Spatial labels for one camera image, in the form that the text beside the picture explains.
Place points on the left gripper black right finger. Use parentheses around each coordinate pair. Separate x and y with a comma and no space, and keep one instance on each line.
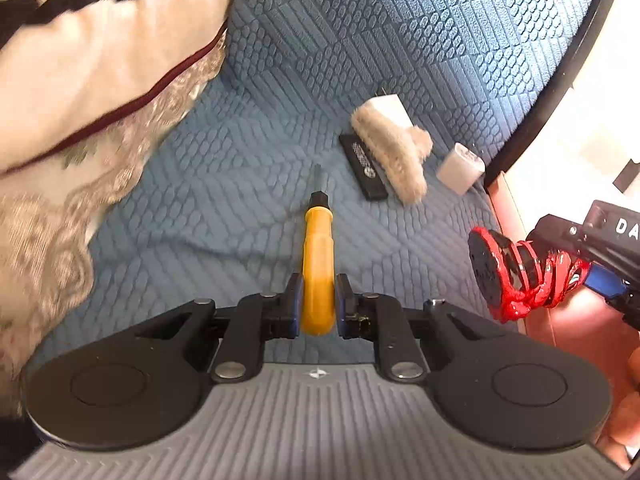
(394,331)

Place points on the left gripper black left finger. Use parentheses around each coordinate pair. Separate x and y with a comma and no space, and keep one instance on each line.
(244,330)

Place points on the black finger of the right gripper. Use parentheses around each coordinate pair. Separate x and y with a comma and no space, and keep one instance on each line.
(604,282)

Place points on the orange handled screwdriver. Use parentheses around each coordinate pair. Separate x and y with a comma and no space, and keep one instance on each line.
(318,311)

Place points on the red black round object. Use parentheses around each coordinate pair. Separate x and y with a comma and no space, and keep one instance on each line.
(516,278)

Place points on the fluffy beige hair clip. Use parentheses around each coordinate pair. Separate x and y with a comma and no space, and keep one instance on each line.
(399,150)

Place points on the pink cardboard box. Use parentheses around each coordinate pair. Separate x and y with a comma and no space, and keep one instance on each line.
(583,324)

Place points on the blue textured sofa cover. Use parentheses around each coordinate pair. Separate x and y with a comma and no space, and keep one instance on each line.
(219,209)

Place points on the black rectangular lighter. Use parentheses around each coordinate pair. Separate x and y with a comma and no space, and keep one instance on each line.
(367,177)

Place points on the small white charger plug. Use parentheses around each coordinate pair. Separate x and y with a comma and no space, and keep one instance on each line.
(460,169)

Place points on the large white charger plug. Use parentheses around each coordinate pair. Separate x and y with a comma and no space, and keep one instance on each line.
(391,107)

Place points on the beige lace cloth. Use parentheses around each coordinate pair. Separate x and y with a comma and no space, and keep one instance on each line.
(51,210)

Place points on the striped patterned pillow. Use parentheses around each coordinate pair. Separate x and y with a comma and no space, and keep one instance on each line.
(70,68)

